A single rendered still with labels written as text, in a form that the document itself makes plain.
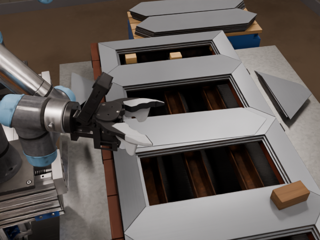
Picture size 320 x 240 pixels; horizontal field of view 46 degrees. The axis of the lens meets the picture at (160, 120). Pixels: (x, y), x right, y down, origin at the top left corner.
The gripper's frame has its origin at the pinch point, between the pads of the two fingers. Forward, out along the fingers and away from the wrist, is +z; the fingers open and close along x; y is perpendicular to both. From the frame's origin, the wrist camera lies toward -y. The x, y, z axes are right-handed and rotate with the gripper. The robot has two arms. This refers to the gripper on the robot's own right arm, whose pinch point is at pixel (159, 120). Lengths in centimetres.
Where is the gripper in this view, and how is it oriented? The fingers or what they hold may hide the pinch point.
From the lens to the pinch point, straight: 79.5
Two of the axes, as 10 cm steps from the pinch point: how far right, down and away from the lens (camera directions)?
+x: -1.7, 5.7, -8.0
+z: 9.9, 1.2, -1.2
